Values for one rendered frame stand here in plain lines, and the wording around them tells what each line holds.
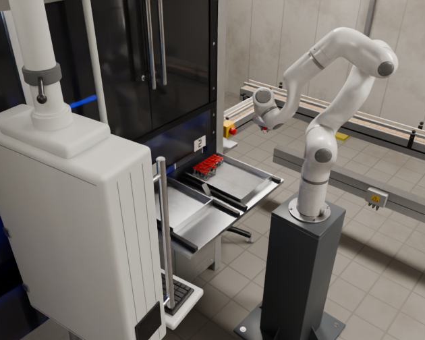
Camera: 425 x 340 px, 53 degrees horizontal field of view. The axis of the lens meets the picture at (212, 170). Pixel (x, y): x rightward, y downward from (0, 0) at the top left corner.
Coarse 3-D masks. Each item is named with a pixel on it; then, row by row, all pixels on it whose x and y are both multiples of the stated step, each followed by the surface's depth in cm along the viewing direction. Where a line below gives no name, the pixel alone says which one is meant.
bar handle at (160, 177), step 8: (160, 160) 114; (160, 168) 115; (160, 176) 116; (160, 184) 118; (160, 192) 120; (160, 200) 121; (160, 208) 123; (168, 208) 124; (168, 216) 125; (168, 224) 126; (168, 232) 128; (168, 240) 129; (168, 248) 131; (168, 256) 133; (168, 264) 135; (168, 272) 137; (168, 280) 139; (168, 288) 141; (168, 296) 143; (168, 304) 146
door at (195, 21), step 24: (168, 0) 166; (192, 0) 176; (144, 24) 161; (168, 24) 171; (192, 24) 182; (168, 48) 175; (192, 48) 187; (168, 72) 180; (192, 72) 193; (168, 96) 186; (192, 96) 199; (168, 120) 191
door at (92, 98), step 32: (64, 0) 133; (96, 0) 142; (128, 0) 151; (64, 32) 137; (96, 32) 146; (128, 32) 157; (64, 64) 141; (128, 64) 162; (64, 96) 145; (128, 96) 168; (128, 128) 174
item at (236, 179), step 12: (228, 168) 221; (240, 168) 221; (252, 168) 216; (216, 180) 212; (228, 180) 212; (240, 180) 212; (252, 180) 212; (264, 180) 206; (228, 192) 203; (240, 192) 203; (252, 192) 200
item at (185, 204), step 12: (168, 180) 209; (156, 192) 203; (168, 192) 203; (180, 192) 203; (192, 192) 200; (156, 204) 195; (168, 204) 195; (180, 204) 195; (192, 204) 195; (204, 204) 190; (180, 216) 188; (192, 216) 185; (180, 228) 181
